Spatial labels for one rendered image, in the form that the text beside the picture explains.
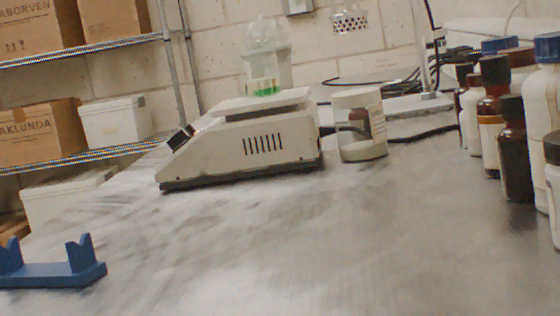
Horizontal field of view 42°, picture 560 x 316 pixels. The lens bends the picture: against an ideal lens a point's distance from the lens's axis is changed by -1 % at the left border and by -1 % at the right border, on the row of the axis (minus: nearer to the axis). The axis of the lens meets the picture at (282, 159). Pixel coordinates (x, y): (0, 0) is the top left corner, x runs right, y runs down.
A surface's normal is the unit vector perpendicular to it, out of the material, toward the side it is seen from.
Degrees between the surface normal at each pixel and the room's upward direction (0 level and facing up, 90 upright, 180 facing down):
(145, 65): 90
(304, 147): 90
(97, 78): 90
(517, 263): 0
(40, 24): 91
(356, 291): 0
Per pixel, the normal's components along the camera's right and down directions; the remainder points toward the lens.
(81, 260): 0.90, -0.09
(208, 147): -0.10, 0.19
